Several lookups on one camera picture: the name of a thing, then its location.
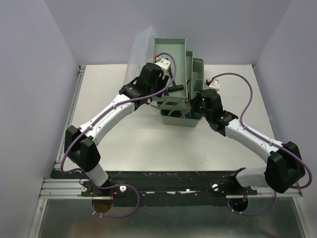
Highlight green plastic tool box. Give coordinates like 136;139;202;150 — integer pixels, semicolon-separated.
123;26;206;127

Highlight aluminium extrusion frame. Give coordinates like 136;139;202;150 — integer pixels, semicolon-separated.
40;65;97;199

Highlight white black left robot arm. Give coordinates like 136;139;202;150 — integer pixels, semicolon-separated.
64;59;176;196

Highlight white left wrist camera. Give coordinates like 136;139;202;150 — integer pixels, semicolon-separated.
155;57;171;74

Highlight black mounting base rail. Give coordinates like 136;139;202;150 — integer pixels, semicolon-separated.
51;170;257;207

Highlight black T-handle wrench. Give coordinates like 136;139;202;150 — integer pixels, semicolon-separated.
163;68;184;96

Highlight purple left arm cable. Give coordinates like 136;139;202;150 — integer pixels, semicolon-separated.
59;52;141;219

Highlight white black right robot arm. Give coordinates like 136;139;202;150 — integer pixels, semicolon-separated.
190;89;306;194

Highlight blue handled screwdriver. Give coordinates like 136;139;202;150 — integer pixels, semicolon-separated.
185;112;197;119

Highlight yellow handled pliers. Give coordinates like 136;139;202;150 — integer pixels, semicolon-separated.
185;78;191;104

